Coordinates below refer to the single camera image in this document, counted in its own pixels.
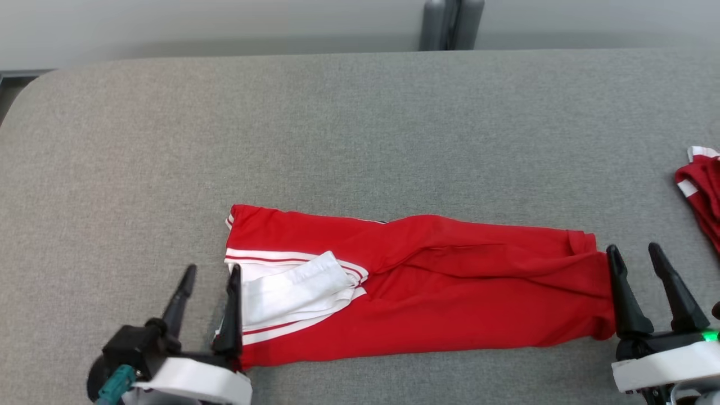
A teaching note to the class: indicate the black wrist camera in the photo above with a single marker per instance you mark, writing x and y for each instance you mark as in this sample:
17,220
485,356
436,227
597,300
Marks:
717,311
132,346

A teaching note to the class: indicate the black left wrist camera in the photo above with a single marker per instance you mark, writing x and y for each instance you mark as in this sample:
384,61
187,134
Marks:
132,346

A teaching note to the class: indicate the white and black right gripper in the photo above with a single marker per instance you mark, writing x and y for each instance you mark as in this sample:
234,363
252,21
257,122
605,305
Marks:
669,363

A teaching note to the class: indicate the red shirt with striped cuffs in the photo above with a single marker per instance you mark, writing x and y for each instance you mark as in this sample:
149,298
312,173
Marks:
450,292

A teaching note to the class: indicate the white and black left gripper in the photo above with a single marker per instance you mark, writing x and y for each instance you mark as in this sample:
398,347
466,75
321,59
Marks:
197,382

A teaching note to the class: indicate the red shorts with white band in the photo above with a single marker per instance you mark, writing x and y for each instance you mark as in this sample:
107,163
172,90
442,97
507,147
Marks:
706,191

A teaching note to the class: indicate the dark grey post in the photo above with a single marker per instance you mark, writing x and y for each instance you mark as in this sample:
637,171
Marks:
450,22

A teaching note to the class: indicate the teal left camera connector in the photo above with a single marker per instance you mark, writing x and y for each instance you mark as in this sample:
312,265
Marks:
115,385

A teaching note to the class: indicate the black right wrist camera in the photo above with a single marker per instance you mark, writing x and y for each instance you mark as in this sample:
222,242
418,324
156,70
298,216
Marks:
717,311

